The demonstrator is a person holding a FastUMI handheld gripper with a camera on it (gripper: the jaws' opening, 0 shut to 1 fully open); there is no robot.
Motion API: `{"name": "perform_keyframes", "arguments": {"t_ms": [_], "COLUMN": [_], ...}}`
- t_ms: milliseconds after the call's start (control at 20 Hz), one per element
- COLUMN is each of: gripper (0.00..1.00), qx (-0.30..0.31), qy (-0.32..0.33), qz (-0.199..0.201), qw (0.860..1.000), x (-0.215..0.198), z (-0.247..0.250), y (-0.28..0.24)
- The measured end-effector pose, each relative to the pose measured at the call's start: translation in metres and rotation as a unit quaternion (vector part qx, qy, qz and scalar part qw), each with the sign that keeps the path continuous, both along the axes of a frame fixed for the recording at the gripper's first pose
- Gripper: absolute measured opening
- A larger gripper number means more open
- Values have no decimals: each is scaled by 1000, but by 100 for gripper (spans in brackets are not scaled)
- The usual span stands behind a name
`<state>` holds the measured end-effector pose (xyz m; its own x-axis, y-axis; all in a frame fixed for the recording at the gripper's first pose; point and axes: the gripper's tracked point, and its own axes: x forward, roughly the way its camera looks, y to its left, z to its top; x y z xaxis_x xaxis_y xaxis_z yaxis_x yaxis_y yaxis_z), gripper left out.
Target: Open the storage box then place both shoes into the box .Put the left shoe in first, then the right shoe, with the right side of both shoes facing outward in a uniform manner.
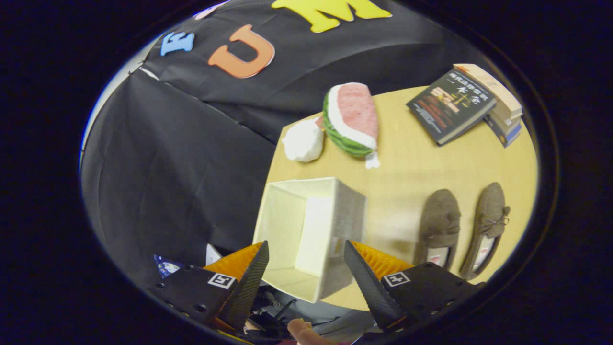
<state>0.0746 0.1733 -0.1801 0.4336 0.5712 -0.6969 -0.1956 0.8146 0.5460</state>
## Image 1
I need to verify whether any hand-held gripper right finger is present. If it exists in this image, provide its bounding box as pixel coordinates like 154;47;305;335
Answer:
344;241;484;332

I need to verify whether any black cover book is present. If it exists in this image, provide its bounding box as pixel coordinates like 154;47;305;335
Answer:
406;68;498;146

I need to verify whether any white plush toy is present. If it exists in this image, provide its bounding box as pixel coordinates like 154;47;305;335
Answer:
282;118;325;162

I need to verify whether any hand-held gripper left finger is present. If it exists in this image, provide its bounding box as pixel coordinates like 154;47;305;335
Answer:
148;241;270;334

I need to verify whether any blue cover book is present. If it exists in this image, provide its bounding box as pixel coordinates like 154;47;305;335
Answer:
484;117;522;148

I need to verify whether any watermelon slice plush toy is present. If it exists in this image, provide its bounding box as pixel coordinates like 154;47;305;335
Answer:
322;82;381;169

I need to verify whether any grey cover book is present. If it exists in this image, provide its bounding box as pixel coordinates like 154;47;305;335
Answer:
486;103;523;134

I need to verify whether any beige cover book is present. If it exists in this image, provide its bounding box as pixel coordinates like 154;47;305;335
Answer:
453;63;523;120

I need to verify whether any brown fuzzy shoe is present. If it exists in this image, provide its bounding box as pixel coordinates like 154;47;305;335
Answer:
460;182;511;281
413;189;462;269

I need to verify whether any beige fabric storage box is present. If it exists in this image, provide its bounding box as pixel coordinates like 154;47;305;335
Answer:
253;177;367;303

